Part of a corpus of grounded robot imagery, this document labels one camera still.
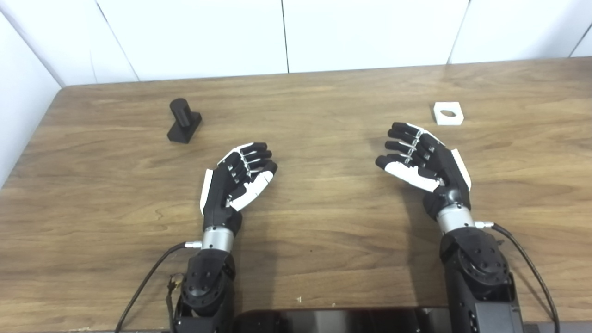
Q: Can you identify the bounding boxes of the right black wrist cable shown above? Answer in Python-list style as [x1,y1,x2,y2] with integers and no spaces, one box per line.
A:
[475,221,561,333]

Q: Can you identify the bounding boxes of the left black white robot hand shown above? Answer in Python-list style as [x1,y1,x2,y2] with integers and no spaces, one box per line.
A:
[199,142,278,236]

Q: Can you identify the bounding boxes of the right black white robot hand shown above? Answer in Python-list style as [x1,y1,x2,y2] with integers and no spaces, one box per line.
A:
[375,122,472,222]

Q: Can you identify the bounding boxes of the left thin wire brass connector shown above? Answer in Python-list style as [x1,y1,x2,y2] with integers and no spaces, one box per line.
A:
[166,273,185,320]

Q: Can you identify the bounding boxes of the white square piece with hole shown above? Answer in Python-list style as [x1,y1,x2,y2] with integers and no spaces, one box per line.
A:
[433,102,464,126]

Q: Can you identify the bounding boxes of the black peg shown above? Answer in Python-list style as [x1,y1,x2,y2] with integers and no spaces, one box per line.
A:
[167,99,203,144]

